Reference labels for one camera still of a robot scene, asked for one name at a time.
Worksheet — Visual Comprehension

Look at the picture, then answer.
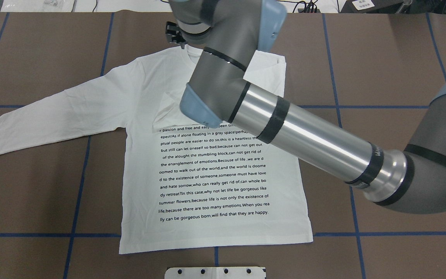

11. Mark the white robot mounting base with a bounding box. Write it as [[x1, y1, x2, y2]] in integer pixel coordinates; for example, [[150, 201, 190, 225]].
[[164, 266, 267, 279]]

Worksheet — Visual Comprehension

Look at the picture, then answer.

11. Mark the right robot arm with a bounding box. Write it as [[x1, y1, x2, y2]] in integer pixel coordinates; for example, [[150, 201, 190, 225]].
[[169, 0, 446, 214]]

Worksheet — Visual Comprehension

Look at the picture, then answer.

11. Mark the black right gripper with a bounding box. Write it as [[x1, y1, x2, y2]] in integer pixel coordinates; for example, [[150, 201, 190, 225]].
[[165, 22, 187, 49]]

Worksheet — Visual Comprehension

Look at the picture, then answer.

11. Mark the white long-sleeve printed shirt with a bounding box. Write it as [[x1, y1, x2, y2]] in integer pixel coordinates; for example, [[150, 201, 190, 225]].
[[0, 46, 313, 254]]

